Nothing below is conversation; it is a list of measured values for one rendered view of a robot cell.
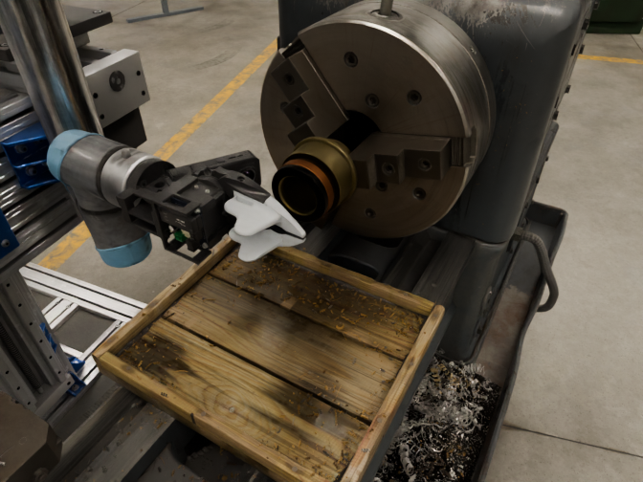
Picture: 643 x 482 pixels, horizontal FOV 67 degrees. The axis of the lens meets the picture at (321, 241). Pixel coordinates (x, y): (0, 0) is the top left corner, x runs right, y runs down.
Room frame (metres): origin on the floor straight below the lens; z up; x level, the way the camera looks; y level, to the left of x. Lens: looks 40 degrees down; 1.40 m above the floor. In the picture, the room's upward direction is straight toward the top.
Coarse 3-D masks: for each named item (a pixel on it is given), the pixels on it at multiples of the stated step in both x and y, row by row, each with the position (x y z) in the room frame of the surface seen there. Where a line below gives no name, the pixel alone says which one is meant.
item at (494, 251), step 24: (528, 192) 0.79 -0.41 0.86; (384, 240) 0.72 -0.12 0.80; (480, 240) 0.64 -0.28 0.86; (480, 264) 0.63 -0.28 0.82; (504, 264) 0.90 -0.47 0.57; (456, 288) 0.64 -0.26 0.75; (480, 288) 0.63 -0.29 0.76; (456, 312) 0.64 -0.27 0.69; (480, 312) 0.65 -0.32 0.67; (456, 336) 0.63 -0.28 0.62; (456, 360) 0.62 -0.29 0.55
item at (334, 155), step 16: (304, 144) 0.52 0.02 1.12; (320, 144) 0.51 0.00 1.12; (336, 144) 0.51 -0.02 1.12; (288, 160) 0.50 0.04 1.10; (304, 160) 0.49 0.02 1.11; (320, 160) 0.48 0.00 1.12; (336, 160) 0.49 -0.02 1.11; (288, 176) 0.47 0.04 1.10; (304, 176) 0.46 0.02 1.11; (320, 176) 0.46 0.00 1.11; (336, 176) 0.47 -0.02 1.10; (352, 176) 0.49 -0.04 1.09; (288, 192) 0.50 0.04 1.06; (304, 192) 0.51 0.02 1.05; (320, 192) 0.45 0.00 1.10; (336, 192) 0.47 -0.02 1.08; (352, 192) 0.49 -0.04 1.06; (288, 208) 0.47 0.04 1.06; (304, 208) 0.49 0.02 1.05; (320, 208) 0.45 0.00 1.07
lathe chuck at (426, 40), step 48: (336, 48) 0.61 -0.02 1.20; (384, 48) 0.57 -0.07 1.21; (432, 48) 0.57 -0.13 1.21; (384, 96) 0.57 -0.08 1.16; (432, 96) 0.54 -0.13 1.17; (480, 96) 0.58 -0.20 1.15; (288, 144) 0.64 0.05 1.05; (480, 144) 0.56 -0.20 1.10; (384, 192) 0.57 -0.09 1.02; (432, 192) 0.53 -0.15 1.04
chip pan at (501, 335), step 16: (544, 240) 1.03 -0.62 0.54; (512, 256) 0.96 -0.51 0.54; (528, 256) 0.96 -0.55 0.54; (512, 272) 0.90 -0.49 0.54; (528, 272) 0.90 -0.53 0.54; (512, 288) 0.84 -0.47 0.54; (528, 288) 0.84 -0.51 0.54; (512, 304) 0.79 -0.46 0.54; (528, 304) 0.79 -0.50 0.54; (496, 320) 0.74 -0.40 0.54; (512, 320) 0.74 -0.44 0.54; (480, 336) 0.70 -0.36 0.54; (496, 336) 0.70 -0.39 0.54; (512, 336) 0.70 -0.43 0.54; (480, 352) 0.65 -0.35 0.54; (496, 352) 0.65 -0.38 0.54; (512, 352) 0.65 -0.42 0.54; (480, 368) 0.61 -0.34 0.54; (496, 368) 0.61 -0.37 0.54
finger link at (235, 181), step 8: (216, 168) 0.46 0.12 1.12; (216, 176) 0.46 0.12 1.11; (224, 176) 0.45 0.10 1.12; (232, 176) 0.44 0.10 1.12; (240, 176) 0.44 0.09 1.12; (224, 184) 0.44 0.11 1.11; (232, 184) 0.44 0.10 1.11; (240, 184) 0.44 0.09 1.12; (248, 184) 0.43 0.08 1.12; (256, 184) 0.44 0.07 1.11; (232, 192) 0.44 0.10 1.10; (240, 192) 0.43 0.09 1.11; (248, 192) 0.43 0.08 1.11; (256, 192) 0.43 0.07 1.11; (264, 192) 0.43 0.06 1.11; (256, 200) 0.42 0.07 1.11; (264, 200) 0.42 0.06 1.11
